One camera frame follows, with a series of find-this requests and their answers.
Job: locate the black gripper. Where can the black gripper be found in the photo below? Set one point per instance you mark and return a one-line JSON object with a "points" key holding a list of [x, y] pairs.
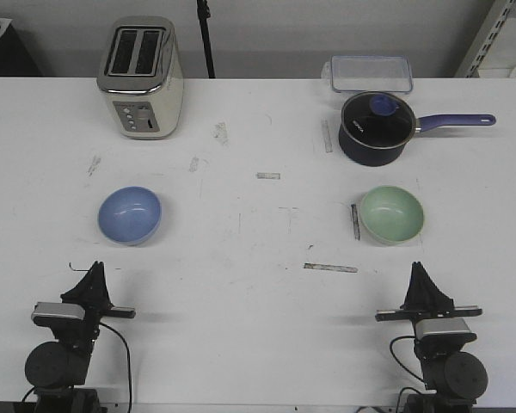
{"points": [[423, 292], [87, 331]]}

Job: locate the blue bowl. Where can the blue bowl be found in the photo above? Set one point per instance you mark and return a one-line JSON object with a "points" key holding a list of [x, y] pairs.
{"points": [[130, 215]]}

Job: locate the black tripod pole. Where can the black tripod pole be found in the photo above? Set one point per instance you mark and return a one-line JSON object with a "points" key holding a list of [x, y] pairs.
{"points": [[203, 13]]}

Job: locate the dark blue saucepan with handle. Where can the dark blue saucepan with handle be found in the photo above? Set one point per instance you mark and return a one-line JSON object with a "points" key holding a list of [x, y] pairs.
{"points": [[375, 157]]}

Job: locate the grey metal shelf upright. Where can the grey metal shelf upright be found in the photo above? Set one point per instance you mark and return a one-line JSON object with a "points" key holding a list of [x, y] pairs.
{"points": [[485, 37]]}

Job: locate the glass pot lid blue knob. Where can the glass pot lid blue knob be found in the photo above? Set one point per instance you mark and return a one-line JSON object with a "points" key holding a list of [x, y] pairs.
{"points": [[378, 119]]}

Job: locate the green bowl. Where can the green bowl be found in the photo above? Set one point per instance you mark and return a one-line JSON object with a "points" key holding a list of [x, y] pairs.
{"points": [[391, 215]]}

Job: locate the clear plastic food container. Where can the clear plastic food container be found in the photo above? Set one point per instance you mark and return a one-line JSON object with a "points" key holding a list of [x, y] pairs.
{"points": [[359, 73]]}

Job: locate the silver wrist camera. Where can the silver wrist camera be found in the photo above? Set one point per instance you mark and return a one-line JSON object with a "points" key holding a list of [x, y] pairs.
{"points": [[48, 314], [454, 327]]}

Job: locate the cream and chrome toaster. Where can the cream and chrome toaster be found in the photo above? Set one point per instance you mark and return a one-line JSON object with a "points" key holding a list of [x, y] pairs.
{"points": [[140, 77]]}

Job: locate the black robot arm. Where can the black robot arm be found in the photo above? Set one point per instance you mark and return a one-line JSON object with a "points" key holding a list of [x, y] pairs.
{"points": [[57, 370], [453, 379]]}

